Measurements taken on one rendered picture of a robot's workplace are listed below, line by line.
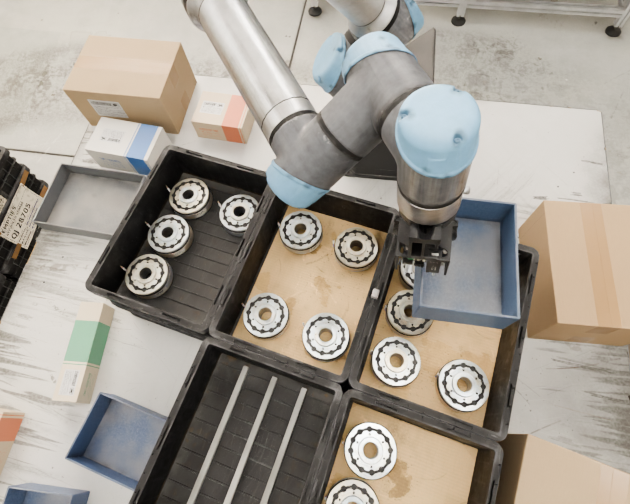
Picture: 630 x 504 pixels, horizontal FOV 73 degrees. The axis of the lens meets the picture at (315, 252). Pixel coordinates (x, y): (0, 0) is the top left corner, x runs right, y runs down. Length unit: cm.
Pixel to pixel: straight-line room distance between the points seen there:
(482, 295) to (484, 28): 225
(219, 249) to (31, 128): 192
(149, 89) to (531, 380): 127
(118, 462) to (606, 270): 119
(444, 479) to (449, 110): 74
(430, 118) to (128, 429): 100
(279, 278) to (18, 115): 219
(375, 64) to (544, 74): 227
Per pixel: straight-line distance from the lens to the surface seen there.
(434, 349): 99
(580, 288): 110
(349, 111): 49
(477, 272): 79
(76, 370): 121
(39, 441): 130
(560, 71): 278
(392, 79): 47
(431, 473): 97
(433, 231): 52
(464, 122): 41
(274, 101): 56
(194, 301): 105
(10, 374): 137
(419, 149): 40
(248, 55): 62
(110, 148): 141
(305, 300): 100
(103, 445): 121
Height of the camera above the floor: 178
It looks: 67 degrees down
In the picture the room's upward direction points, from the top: 8 degrees counter-clockwise
